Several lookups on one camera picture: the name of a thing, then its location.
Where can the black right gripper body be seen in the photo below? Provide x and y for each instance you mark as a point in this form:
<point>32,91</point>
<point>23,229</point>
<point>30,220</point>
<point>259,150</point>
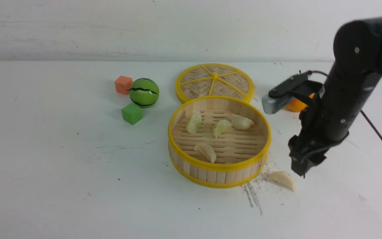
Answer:
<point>355,73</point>

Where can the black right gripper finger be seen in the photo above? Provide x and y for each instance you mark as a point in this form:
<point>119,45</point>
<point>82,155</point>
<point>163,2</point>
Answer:
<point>298,164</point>
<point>310,162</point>

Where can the cream dumpling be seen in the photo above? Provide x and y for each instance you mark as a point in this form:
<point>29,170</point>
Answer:
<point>282,179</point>
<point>207,151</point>

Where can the white dumpling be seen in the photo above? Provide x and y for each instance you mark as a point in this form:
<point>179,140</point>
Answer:
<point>240,122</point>

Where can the greenish dumpling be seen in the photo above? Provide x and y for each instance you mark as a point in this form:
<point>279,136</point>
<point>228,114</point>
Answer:
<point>220,127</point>
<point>193,123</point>

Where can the greenish dumpling front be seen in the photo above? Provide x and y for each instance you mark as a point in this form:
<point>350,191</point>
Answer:
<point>193,123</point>

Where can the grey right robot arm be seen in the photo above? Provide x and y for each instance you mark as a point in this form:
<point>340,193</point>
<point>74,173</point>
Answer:
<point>356,71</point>

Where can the bamboo steamer tray yellow rim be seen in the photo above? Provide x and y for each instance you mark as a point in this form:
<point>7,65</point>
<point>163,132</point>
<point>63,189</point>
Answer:
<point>241,154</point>

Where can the woven bamboo steamer lid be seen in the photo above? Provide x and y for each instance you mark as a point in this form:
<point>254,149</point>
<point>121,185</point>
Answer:
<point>214,79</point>

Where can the orange toy pear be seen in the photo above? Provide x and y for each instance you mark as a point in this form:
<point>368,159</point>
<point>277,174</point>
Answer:
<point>296,105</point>

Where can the green toy watermelon ball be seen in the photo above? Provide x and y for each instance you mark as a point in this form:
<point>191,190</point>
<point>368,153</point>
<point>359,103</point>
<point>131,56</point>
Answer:
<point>144,92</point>

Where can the green foam cube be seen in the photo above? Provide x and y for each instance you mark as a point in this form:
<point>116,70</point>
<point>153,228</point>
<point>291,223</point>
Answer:
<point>132,113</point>

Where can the orange foam cube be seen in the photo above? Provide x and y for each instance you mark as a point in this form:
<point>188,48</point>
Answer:
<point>123,84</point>

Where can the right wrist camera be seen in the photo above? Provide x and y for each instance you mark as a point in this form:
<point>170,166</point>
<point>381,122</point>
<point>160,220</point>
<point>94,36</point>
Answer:
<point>297,87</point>

